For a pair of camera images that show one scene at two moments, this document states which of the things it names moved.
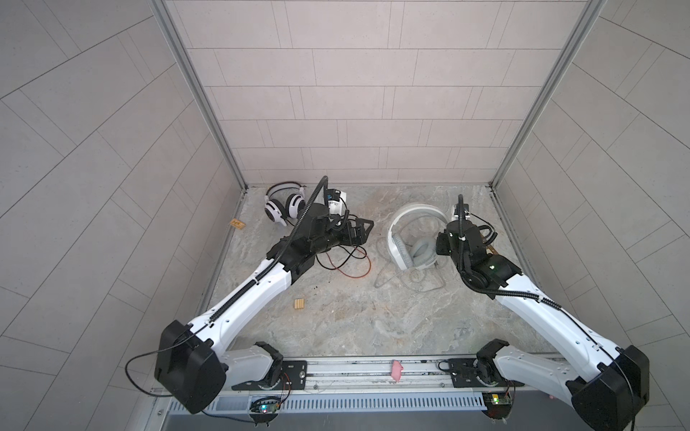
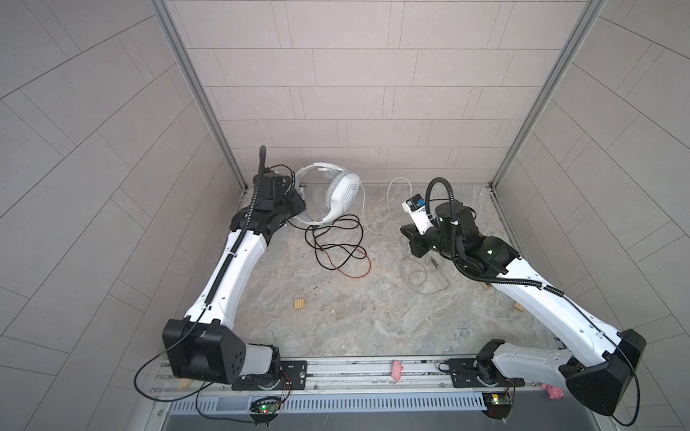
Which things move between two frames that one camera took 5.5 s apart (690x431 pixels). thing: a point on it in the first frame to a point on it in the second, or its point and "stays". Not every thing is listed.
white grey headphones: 418,253 to 342,194
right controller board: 499,404 stays
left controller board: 265,409 stays
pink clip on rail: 396,369 stays
